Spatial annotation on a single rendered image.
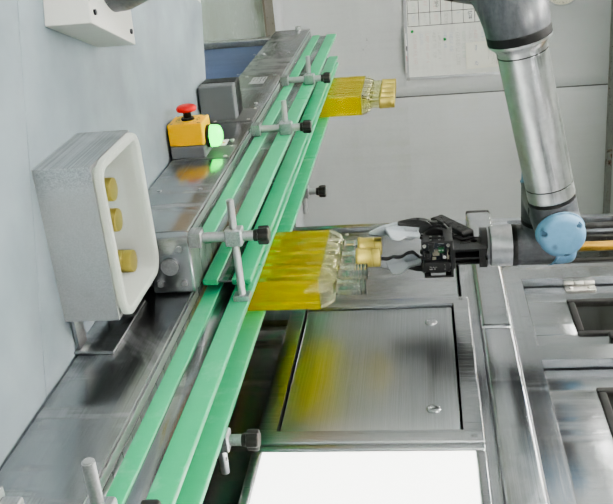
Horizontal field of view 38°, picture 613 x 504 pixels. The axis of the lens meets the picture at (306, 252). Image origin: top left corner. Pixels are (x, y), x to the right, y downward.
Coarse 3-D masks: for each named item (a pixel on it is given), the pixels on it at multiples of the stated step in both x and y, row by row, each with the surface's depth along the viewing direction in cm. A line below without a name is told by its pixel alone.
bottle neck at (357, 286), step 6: (342, 282) 150; (348, 282) 150; (354, 282) 150; (360, 282) 150; (366, 282) 152; (342, 288) 150; (348, 288) 150; (354, 288) 150; (360, 288) 150; (366, 288) 152; (342, 294) 151; (348, 294) 151; (354, 294) 150; (360, 294) 150
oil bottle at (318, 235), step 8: (280, 232) 170; (288, 232) 169; (296, 232) 169; (304, 232) 169; (312, 232) 168; (320, 232) 168; (328, 232) 167; (336, 232) 168; (280, 240) 166; (288, 240) 166; (296, 240) 165; (304, 240) 165; (312, 240) 165; (320, 240) 165; (328, 240) 164; (336, 240) 165; (344, 240) 167; (344, 248) 166
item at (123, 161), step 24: (120, 144) 122; (96, 168) 114; (120, 168) 130; (96, 192) 116; (120, 192) 132; (144, 192) 132; (144, 216) 133; (120, 240) 135; (144, 240) 135; (144, 264) 135; (120, 288) 120; (144, 288) 129
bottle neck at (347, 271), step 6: (342, 264) 157; (348, 264) 156; (354, 264) 156; (360, 264) 156; (366, 264) 155; (342, 270) 155; (348, 270) 155; (354, 270) 155; (360, 270) 155; (366, 270) 155; (342, 276) 156; (348, 276) 155; (354, 276) 155; (360, 276) 155; (366, 276) 155
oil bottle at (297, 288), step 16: (272, 272) 153; (288, 272) 152; (304, 272) 152; (320, 272) 151; (256, 288) 150; (272, 288) 150; (288, 288) 150; (304, 288) 149; (320, 288) 149; (336, 288) 150; (256, 304) 151; (272, 304) 151; (288, 304) 151; (304, 304) 150; (320, 304) 150
